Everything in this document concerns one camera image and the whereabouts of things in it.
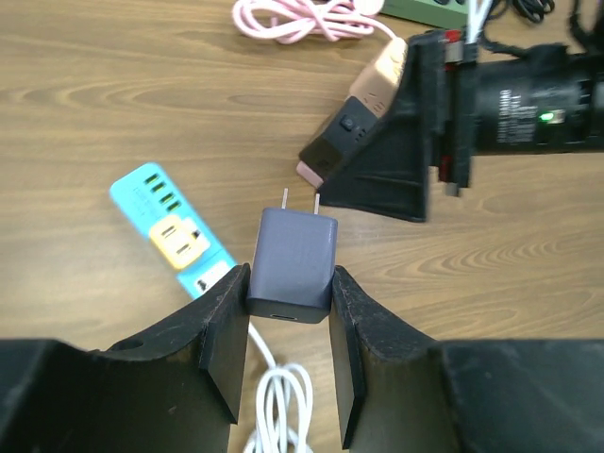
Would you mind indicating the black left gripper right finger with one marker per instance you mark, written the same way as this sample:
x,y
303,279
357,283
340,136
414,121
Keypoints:
x,y
399,390

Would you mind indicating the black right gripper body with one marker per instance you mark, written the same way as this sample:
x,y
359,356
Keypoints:
x,y
541,99

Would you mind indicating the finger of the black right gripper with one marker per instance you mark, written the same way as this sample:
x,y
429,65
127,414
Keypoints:
x,y
388,172

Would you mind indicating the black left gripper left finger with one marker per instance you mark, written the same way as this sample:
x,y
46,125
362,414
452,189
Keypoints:
x,y
173,387

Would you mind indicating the black charger block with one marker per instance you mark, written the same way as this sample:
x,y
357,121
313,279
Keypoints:
x,y
337,136

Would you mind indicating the pink power strip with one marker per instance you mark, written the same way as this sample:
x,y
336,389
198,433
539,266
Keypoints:
x,y
375,86

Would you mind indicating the small grey plug adapter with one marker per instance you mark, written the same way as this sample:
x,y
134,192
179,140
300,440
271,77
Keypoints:
x,y
293,264

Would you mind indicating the teal travel adapter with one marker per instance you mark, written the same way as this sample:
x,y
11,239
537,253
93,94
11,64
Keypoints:
x,y
157,208

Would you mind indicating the small yellow plug adapter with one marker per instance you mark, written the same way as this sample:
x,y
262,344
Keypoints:
x,y
178,240

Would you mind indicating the green power strip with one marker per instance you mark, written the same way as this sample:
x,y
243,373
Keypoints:
x,y
450,14

